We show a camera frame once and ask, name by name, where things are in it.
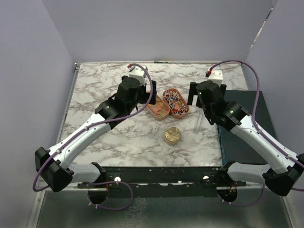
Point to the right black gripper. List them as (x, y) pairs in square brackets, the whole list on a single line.
[(193, 91)]

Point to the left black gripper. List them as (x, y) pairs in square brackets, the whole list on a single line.
[(144, 89)]

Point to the pink tray of gummy candies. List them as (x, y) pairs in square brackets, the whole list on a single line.
[(160, 110)]

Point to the pink tray of lollipops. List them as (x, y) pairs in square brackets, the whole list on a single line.
[(178, 106)]

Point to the gold jar lid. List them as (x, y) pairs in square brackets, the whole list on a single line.
[(172, 131)]

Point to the clear plastic scoop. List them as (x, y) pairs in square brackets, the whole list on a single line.
[(198, 122)]

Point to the clear glass jar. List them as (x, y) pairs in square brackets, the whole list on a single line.
[(172, 140)]

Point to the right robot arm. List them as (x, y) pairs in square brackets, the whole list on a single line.
[(284, 167)]

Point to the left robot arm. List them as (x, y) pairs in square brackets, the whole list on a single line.
[(55, 166)]

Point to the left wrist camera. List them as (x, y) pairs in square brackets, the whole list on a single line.
[(137, 73)]

